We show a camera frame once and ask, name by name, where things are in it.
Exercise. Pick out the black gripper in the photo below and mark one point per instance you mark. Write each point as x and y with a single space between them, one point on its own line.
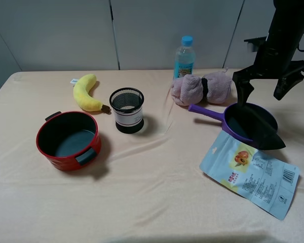
273 60

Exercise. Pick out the black glasses case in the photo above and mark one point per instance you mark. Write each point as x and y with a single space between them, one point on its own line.
261 127

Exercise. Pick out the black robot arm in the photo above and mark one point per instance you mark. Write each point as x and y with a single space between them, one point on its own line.
288 21

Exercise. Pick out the purple frying pan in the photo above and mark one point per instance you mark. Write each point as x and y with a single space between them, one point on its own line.
230 121

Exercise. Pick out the pink rolled towel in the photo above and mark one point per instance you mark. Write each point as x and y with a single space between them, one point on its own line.
215 88

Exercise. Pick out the clear water bottle blue cap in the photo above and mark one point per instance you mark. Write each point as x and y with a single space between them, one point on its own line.
184 58

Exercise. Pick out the light blue snack pouch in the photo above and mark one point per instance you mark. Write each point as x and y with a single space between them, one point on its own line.
262 179

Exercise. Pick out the black mesh pen holder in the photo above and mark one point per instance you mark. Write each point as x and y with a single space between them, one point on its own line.
127 104

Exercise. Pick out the yellow plush banana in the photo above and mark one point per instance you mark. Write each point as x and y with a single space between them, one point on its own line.
81 90

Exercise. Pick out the red pot with black handles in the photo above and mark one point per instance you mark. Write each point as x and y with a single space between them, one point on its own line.
69 140

